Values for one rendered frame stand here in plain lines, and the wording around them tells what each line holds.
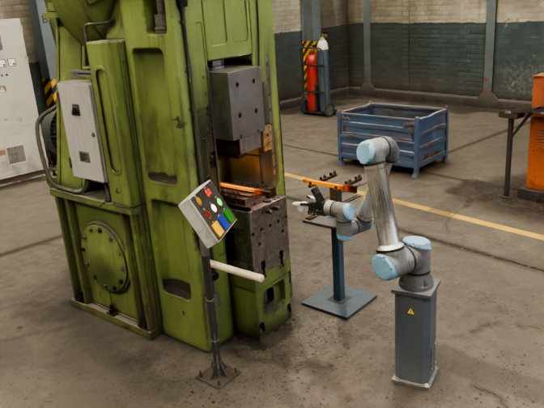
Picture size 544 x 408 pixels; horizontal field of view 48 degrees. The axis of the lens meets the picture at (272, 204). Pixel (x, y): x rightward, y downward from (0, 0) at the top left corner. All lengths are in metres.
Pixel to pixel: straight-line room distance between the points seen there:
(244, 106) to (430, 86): 8.71
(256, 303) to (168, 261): 0.64
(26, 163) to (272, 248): 5.42
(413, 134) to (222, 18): 4.02
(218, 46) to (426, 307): 1.90
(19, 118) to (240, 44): 5.30
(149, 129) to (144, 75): 0.32
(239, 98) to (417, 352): 1.78
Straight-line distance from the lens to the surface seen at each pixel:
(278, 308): 4.21
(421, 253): 3.33
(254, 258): 3.86
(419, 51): 12.22
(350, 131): 7.82
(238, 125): 3.65
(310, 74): 11.27
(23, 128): 8.77
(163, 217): 3.97
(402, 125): 7.39
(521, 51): 11.15
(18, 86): 8.70
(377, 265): 3.25
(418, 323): 3.49
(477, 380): 3.82
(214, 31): 3.71
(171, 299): 4.14
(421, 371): 3.65
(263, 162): 4.09
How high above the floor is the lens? 2.18
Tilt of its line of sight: 19 degrees down
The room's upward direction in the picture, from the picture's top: 4 degrees counter-clockwise
